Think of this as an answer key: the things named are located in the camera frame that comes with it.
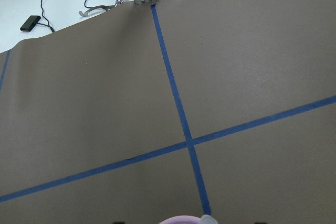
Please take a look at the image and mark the small black square device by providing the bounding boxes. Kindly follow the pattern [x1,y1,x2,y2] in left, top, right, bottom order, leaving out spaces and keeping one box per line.
[20,15,41,32]

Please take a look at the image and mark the purple highlighter pen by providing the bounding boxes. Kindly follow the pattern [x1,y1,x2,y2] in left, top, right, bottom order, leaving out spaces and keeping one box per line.
[199,215,218,224]

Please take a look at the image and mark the pink mesh pen holder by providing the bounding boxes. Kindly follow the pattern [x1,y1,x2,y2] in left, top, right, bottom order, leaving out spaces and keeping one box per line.
[160,215,201,224]

